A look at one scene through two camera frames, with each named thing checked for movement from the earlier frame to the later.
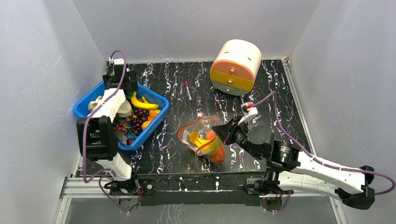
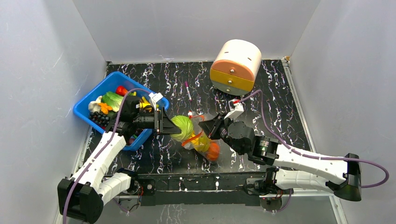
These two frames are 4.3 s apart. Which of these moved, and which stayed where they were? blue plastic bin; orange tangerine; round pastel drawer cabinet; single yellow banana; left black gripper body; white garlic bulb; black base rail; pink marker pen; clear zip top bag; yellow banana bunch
Moved: single yellow banana; orange tangerine; left black gripper body; clear zip top bag
Stayed: pink marker pen; black base rail; round pastel drawer cabinet; blue plastic bin; yellow banana bunch; white garlic bulb
